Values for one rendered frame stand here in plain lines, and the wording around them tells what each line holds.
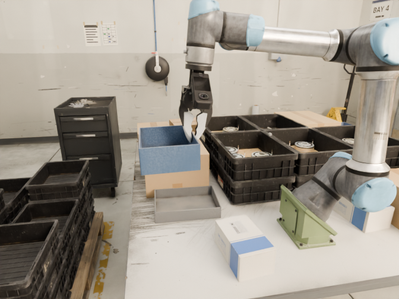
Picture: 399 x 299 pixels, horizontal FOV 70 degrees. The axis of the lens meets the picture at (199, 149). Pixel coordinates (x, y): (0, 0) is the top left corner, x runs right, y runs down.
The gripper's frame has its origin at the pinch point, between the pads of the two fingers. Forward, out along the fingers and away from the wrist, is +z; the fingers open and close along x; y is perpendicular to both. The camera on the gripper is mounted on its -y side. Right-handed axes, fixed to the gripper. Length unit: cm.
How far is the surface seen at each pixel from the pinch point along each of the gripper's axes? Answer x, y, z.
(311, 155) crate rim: -58, 31, 14
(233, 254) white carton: -14.6, -6.7, 34.2
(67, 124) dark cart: 81, 176, 45
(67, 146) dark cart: 82, 176, 65
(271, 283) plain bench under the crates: -25.3, -13.4, 39.4
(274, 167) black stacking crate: -42, 32, 20
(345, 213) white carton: -68, 15, 33
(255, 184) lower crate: -34, 30, 28
